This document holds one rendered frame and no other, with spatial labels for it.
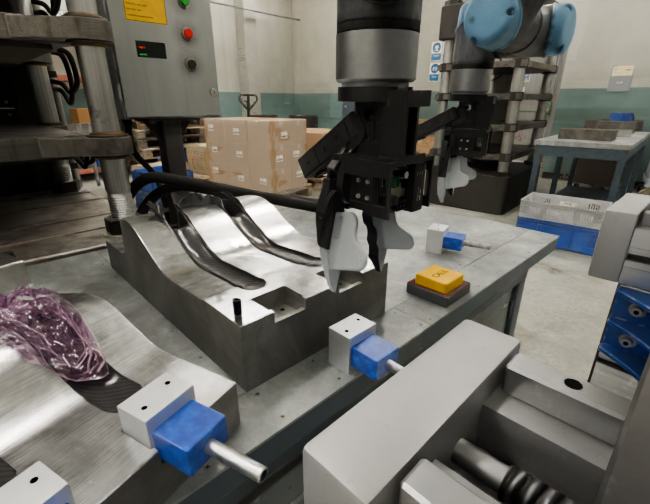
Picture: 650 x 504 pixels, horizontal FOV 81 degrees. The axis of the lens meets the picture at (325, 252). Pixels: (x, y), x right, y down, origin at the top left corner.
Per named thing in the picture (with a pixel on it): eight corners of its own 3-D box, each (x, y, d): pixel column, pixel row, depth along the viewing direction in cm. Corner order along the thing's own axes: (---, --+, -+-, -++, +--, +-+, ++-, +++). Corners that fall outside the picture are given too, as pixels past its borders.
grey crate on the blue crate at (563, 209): (609, 220, 314) (614, 202, 309) (601, 231, 286) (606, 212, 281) (530, 207, 352) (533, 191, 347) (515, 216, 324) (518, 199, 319)
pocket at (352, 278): (363, 295, 56) (364, 272, 54) (337, 308, 52) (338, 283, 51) (340, 285, 59) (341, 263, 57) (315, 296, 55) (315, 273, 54)
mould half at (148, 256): (385, 313, 61) (390, 233, 56) (246, 393, 44) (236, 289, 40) (224, 238, 95) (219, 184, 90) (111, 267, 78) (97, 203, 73)
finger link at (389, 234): (409, 283, 45) (400, 216, 39) (370, 268, 49) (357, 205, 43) (424, 269, 46) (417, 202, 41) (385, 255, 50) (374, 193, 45)
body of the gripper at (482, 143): (481, 161, 74) (492, 94, 69) (436, 157, 78) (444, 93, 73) (488, 157, 80) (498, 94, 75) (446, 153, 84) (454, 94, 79)
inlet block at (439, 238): (490, 255, 84) (494, 232, 83) (486, 262, 80) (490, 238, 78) (431, 244, 91) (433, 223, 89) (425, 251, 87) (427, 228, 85)
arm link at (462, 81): (446, 69, 72) (457, 71, 78) (443, 95, 73) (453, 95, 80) (489, 68, 68) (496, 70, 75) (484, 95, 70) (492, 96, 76)
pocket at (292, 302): (307, 323, 49) (306, 297, 47) (273, 339, 45) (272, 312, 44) (285, 310, 52) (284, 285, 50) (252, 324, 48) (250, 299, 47)
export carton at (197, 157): (237, 172, 566) (234, 144, 551) (210, 176, 535) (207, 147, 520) (213, 168, 605) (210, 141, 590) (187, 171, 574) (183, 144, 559)
